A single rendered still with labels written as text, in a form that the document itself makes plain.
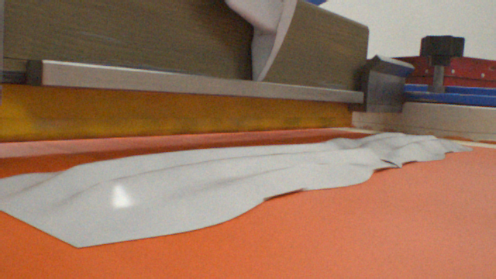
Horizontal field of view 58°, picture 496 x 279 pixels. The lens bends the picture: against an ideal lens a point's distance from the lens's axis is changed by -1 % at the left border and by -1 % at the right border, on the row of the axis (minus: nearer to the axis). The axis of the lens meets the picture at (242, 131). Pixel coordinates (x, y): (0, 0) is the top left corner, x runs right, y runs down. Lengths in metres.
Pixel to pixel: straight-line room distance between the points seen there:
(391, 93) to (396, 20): 1.94
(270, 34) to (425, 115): 0.26
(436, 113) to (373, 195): 0.34
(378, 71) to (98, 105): 0.28
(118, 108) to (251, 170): 0.09
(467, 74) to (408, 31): 1.23
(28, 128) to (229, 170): 0.09
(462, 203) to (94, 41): 0.16
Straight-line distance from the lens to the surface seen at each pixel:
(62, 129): 0.22
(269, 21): 0.27
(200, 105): 0.27
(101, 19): 0.21
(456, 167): 0.27
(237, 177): 0.16
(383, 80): 0.45
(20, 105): 0.21
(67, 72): 0.19
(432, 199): 0.17
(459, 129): 0.49
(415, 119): 0.51
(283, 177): 0.16
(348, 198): 0.16
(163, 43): 0.24
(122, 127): 0.24
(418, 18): 2.38
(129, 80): 0.21
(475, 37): 2.30
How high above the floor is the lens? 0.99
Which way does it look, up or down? 5 degrees down
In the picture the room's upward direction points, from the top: 4 degrees clockwise
